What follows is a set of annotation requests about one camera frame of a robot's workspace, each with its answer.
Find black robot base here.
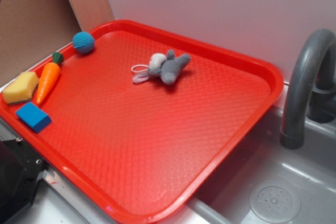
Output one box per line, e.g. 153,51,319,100
1,140,46,223

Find orange toy carrot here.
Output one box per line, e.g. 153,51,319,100
36,52,64,104

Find grey plush bunny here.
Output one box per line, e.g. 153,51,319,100
131,49,191,86

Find red plastic tray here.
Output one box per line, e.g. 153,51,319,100
1,20,284,223

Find blue crocheted ball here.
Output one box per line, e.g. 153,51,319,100
72,31,95,54

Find grey toy sink basin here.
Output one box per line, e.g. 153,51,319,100
188,108,335,223

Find blue rectangular block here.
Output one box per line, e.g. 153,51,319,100
15,102,52,133

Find yellow sponge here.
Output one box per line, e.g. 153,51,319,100
2,71,39,104

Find grey toy faucet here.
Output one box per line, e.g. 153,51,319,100
280,28,335,150

